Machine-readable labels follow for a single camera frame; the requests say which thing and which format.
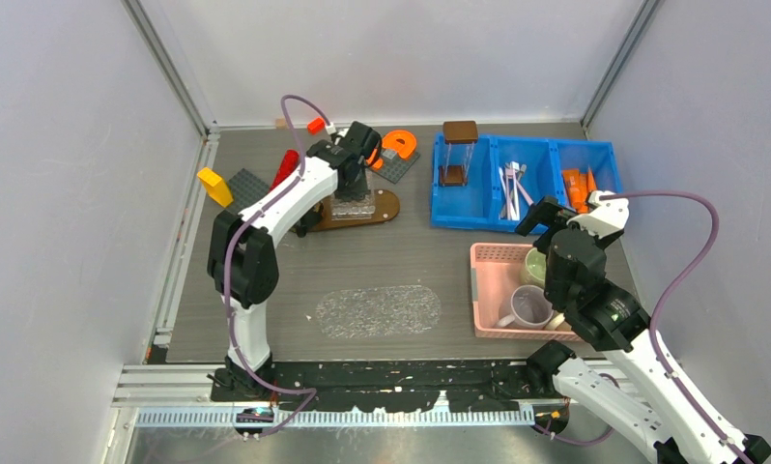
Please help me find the light green mug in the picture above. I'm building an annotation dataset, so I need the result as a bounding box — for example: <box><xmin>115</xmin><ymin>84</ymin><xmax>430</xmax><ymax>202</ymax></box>
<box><xmin>520</xmin><ymin>247</ymin><xmax>547</xmax><ymax>288</ymax></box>

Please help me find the clear glass toothbrush holder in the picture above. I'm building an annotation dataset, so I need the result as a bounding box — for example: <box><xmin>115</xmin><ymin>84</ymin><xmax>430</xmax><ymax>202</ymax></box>
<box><xmin>329</xmin><ymin>190</ymin><xmax>376</xmax><ymax>220</ymax></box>

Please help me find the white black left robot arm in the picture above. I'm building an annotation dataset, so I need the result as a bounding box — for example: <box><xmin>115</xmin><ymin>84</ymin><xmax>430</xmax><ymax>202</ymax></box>
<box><xmin>207</xmin><ymin>122</ymin><xmax>382</xmax><ymax>400</ymax></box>

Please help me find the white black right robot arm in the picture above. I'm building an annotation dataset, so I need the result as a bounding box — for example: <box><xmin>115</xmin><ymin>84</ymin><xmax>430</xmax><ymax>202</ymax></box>
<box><xmin>516</xmin><ymin>190</ymin><xmax>771</xmax><ymax>463</ymax></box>

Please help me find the white toothbrush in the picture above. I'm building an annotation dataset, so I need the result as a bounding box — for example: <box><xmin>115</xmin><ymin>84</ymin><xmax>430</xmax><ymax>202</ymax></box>
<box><xmin>499</xmin><ymin>161</ymin><xmax>521</xmax><ymax>220</ymax></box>

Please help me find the brown oval wooden tray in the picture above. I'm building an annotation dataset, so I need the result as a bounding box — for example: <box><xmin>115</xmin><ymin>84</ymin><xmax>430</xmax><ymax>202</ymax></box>
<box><xmin>308</xmin><ymin>188</ymin><xmax>401</xmax><ymax>232</ymax></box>

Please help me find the small red block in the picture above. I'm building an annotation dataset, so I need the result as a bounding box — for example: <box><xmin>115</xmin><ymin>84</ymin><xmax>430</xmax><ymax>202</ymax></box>
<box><xmin>306</xmin><ymin>117</ymin><xmax>327</xmax><ymax>135</ymax></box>

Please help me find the grey baseplate with orange track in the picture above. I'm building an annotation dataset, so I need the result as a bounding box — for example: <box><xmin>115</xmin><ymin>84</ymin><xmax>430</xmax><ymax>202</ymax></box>
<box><xmin>371</xmin><ymin>130</ymin><xmax>420</xmax><ymax>184</ymax></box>

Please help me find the blue plastic organizer bin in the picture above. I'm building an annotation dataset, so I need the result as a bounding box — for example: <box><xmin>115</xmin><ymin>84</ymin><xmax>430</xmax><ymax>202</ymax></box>
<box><xmin>429</xmin><ymin>132</ymin><xmax>628</xmax><ymax>235</ymax></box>

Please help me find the red glitter toy microphone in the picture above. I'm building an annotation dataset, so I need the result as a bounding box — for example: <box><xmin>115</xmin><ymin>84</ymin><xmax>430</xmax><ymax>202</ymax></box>
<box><xmin>270</xmin><ymin>150</ymin><xmax>300</xmax><ymax>190</ymax></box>

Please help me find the lilac translucent mug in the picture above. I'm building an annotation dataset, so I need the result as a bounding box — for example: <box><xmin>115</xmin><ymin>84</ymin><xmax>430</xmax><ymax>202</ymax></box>
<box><xmin>494</xmin><ymin>285</ymin><xmax>555</xmax><ymax>330</ymax></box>

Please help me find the cream yellow mug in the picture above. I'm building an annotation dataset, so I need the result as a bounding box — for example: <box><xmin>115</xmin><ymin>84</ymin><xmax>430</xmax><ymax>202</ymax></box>
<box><xmin>543</xmin><ymin>312</ymin><xmax>571</xmax><ymax>332</ymax></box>

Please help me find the pink plastic basket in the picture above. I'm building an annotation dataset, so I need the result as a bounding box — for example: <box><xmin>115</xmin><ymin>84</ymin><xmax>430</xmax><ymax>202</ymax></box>
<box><xmin>470</xmin><ymin>243</ymin><xmax>581</xmax><ymax>342</ymax></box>

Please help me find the clear holder with brown lid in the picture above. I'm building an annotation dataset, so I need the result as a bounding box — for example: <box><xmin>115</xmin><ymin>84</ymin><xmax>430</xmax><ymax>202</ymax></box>
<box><xmin>439</xmin><ymin>120</ymin><xmax>479</xmax><ymax>187</ymax></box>

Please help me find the dark grey studded baseplate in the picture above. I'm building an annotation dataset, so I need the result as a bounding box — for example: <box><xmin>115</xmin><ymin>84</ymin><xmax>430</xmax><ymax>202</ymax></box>
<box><xmin>226</xmin><ymin>168</ymin><xmax>270</xmax><ymax>214</ymax></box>

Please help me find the yellow toy block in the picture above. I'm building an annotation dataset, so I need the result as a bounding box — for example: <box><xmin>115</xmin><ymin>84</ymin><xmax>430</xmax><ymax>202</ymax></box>
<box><xmin>197</xmin><ymin>167</ymin><xmax>234</xmax><ymax>208</ymax></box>

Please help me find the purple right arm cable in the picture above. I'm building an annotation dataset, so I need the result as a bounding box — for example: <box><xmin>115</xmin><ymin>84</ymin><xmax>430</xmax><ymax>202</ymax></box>
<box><xmin>532</xmin><ymin>188</ymin><xmax>758</xmax><ymax>464</ymax></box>

